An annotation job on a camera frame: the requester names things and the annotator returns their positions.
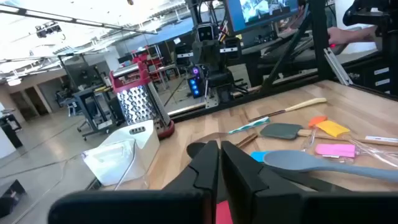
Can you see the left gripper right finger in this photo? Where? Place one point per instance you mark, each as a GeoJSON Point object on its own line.
{"type": "Point", "coordinates": [248, 199]}

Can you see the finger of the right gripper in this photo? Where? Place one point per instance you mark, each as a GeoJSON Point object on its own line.
{"type": "Point", "coordinates": [199, 55]}
{"type": "Point", "coordinates": [214, 54]}

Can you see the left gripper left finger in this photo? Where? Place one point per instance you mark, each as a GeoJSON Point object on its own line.
{"type": "Point", "coordinates": [186, 205]}

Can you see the brown wooden chopstick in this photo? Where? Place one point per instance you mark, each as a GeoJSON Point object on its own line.
{"type": "Point", "coordinates": [248, 142]}
{"type": "Point", "coordinates": [245, 139]}

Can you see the grey silicone spoon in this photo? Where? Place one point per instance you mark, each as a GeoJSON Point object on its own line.
{"type": "Point", "coordinates": [295, 161]}

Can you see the teal white striped stick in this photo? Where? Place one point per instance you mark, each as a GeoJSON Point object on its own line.
{"type": "Point", "coordinates": [248, 126]}

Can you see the person's forearm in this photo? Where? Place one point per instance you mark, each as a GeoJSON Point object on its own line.
{"type": "Point", "coordinates": [351, 35]}

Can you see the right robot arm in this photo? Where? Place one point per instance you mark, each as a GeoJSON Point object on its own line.
{"type": "Point", "coordinates": [220, 79]}

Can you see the computer tower blue lights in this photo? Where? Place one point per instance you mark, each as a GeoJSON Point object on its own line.
{"type": "Point", "coordinates": [195, 84]}

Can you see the monitor with lit screen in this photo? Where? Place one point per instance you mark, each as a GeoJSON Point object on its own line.
{"type": "Point", "coordinates": [264, 12]}

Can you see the red shelf rack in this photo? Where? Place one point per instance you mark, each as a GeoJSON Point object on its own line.
{"type": "Point", "coordinates": [149, 62]}

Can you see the black slotted spoon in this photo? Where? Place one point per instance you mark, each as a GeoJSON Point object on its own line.
{"type": "Point", "coordinates": [194, 149]}

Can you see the white plastic bin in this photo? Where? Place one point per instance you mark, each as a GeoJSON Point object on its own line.
{"type": "Point", "coordinates": [146, 137]}

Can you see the grey workshop cart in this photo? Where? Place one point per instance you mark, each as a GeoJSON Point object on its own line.
{"type": "Point", "coordinates": [90, 105]}

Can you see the black drawer unit white labels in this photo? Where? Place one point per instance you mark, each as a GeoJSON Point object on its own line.
{"type": "Point", "coordinates": [367, 77]}

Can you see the black cardboard box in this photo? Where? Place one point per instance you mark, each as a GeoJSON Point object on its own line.
{"type": "Point", "coordinates": [11, 199]}

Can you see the black rolling cabinet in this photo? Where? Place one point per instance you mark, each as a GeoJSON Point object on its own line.
{"type": "Point", "coordinates": [11, 133]}

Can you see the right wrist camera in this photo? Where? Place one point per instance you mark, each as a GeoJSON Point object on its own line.
{"type": "Point", "coordinates": [206, 32]}

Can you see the black diagonal frame brace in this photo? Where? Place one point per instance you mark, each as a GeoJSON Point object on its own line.
{"type": "Point", "coordinates": [286, 56]}

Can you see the black frame post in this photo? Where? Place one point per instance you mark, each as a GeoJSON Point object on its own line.
{"type": "Point", "coordinates": [320, 46]}

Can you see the aluminium bracket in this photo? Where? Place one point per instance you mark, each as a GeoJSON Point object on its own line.
{"type": "Point", "coordinates": [337, 67]}

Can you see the black rig camera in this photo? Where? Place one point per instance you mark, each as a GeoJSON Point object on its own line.
{"type": "Point", "coordinates": [48, 29]}

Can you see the black frame bar LED strips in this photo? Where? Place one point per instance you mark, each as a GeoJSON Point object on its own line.
{"type": "Point", "coordinates": [46, 16]}

